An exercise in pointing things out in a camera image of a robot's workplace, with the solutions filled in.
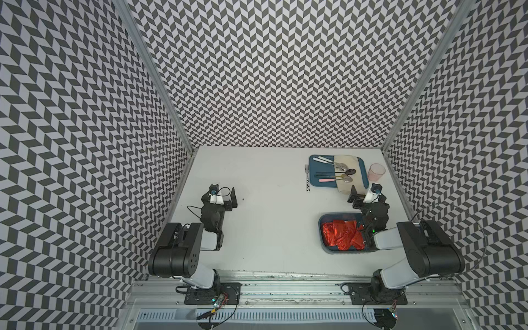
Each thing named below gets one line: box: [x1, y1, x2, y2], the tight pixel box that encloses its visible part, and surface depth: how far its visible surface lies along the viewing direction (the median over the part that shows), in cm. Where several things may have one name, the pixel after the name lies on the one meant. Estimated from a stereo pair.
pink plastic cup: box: [367, 162, 386, 182], surface depth 104 cm
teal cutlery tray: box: [308, 154, 370, 190], surface depth 111 cm
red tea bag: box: [321, 220, 366, 251], surface depth 86 cm
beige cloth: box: [334, 154, 368, 196], surface depth 111 cm
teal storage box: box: [318, 211, 377, 254], surface depth 86 cm
